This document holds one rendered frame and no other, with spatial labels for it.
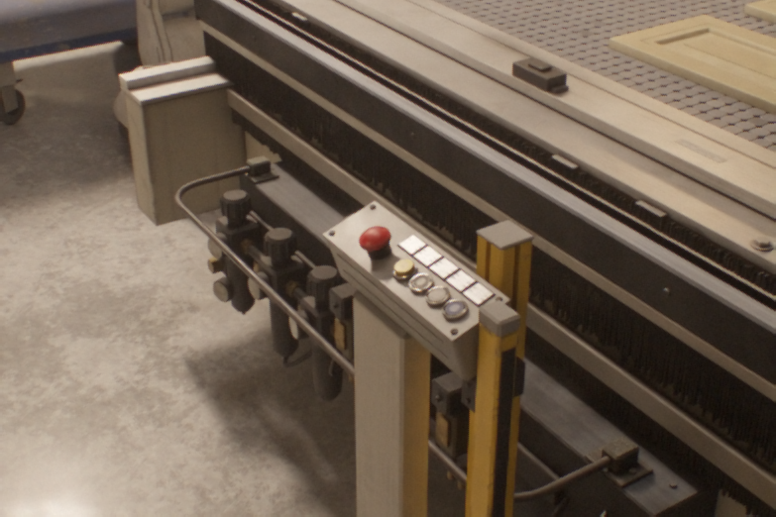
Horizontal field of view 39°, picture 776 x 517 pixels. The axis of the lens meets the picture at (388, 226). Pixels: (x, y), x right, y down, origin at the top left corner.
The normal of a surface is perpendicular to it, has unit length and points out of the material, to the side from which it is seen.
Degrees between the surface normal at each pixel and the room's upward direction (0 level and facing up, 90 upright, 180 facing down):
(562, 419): 0
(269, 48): 90
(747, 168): 0
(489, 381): 90
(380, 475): 90
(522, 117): 0
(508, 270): 90
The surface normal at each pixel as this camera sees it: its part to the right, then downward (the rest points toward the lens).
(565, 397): 0.00, -0.88
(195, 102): 0.55, 0.40
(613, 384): -0.84, 0.26
